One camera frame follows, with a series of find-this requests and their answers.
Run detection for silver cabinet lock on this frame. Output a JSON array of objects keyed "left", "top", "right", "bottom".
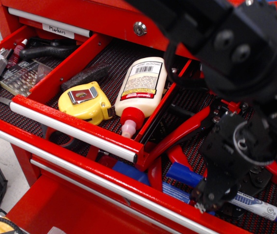
[{"left": 133, "top": 21, "right": 147, "bottom": 37}]

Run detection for drill bit set case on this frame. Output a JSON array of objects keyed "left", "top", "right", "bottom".
[{"left": 0, "top": 59, "right": 52, "bottom": 97}]

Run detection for red open drawer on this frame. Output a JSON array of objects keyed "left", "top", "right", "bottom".
[
  {"left": 0, "top": 25, "right": 193, "bottom": 172},
  {"left": 0, "top": 80, "right": 277, "bottom": 234}
]

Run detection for yellow tape measure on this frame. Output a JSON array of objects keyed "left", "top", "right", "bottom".
[{"left": 58, "top": 81, "right": 115, "bottom": 125}]

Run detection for black gold box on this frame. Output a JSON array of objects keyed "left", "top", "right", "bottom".
[{"left": 139, "top": 104, "right": 178, "bottom": 144}]

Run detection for black handled tool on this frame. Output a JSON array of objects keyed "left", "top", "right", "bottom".
[{"left": 19, "top": 37, "right": 80, "bottom": 60}]

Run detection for red handled pliers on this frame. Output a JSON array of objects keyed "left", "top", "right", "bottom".
[{"left": 147, "top": 145, "right": 193, "bottom": 192}]

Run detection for black foam block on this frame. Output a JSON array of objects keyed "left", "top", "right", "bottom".
[{"left": 60, "top": 63, "right": 111, "bottom": 92}]

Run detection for red threadlocker tube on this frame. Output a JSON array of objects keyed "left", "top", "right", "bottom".
[{"left": 6, "top": 39, "right": 28, "bottom": 69}]

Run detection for white markers label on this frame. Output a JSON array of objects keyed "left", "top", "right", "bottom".
[{"left": 42, "top": 23, "right": 74, "bottom": 39}]

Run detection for red tool chest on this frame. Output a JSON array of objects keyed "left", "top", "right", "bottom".
[{"left": 0, "top": 0, "right": 277, "bottom": 234}]

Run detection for white glue bottle red cap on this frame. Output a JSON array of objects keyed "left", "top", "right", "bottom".
[{"left": 114, "top": 57, "right": 167, "bottom": 138}]

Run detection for red handled wire stripper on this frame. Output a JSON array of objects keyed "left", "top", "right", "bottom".
[{"left": 139, "top": 99, "right": 244, "bottom": 171}]

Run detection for blue dry erase marker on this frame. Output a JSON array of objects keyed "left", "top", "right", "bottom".
[{"left": 166, "top": 162, "right": 277, "bottom": 222}]

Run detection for black red scissors handle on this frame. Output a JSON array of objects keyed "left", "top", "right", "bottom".
[{"left": 41, "top": 124, "right": 77, "bottom": 149}]

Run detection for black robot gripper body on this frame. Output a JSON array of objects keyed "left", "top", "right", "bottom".
[{"left": 193, "top": 114, "right": 277, "bottom": 211}]

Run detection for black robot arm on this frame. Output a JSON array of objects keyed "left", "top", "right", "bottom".
[{"left": 130, "top": 0, "right": 277, "bottom": 211}]

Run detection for red handled crimping tool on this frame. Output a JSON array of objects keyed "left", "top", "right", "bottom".
[{"left": 217, "top": 162, "right": 277, "bottom": 220}]

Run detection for red upper open drawer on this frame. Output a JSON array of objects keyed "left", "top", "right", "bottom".
[{"left": 0, "top": 25, "right": 193, "bottom": 172}]

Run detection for red lower open drawer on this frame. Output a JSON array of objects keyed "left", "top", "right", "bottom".
[{"left": 0, "top": 80, "right": 277, "bottom": 234}]

